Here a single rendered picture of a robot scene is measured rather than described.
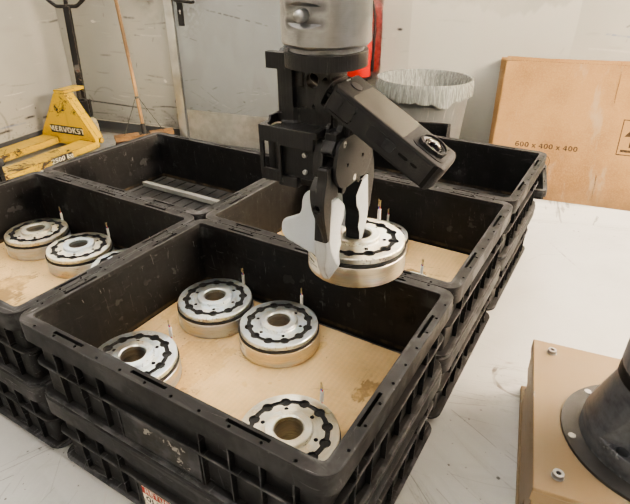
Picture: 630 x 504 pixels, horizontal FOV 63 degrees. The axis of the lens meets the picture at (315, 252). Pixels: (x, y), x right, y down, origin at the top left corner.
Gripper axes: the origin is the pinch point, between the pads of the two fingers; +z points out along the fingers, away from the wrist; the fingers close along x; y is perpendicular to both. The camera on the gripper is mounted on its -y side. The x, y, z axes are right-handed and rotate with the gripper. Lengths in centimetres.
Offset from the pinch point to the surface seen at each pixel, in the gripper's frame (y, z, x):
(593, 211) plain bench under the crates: -20, 34, -101
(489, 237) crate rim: -8.9, 8.2, -26.7
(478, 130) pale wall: 59, 79, -298
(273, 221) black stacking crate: 29.1, 15.7, -27.5
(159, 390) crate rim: 8.8, 6.7, 18.6
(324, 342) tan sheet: 5.5, 17.5, -5.2
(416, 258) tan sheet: 3.3, 18.5, -32.5
